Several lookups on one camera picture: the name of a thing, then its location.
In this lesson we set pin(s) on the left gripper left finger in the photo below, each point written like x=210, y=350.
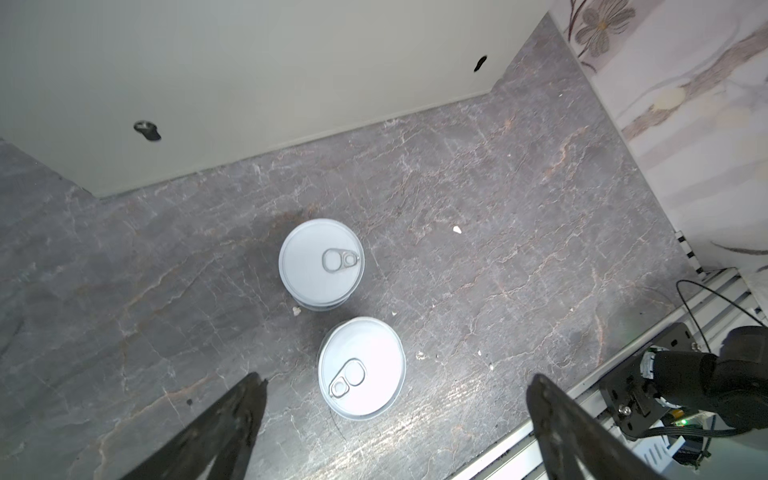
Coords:
x=218, y=443

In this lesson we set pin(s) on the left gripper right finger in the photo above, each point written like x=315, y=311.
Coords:
x=572, y=443

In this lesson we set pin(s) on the blue label can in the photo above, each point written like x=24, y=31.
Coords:
x=361, y=368
x=321, y=263

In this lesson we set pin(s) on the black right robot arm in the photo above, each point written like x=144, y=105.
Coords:
x=732, y=384

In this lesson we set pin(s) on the grey metal cabinet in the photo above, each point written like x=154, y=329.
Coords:
x=117, y=95

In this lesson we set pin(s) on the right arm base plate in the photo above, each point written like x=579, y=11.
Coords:
x=630, y=397

